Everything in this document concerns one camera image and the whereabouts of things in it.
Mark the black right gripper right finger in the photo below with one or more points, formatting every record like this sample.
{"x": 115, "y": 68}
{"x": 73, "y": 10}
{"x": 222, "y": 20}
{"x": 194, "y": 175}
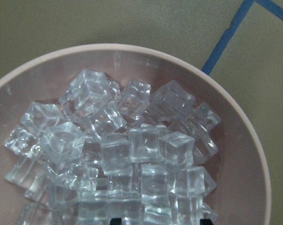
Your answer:
{"x": 205, "y": 221}

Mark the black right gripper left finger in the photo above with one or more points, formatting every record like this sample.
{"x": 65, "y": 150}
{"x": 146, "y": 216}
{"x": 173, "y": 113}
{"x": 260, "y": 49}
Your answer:
{"x": 116, "y": 221}

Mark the pile of clear ice cubes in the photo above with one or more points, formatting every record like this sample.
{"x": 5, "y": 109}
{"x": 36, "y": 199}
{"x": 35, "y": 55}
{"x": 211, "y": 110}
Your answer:
{"x": 103, "y": 152}

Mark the pink bowl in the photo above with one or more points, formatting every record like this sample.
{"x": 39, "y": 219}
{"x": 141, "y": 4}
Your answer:
{"x": 243, "y": 193}

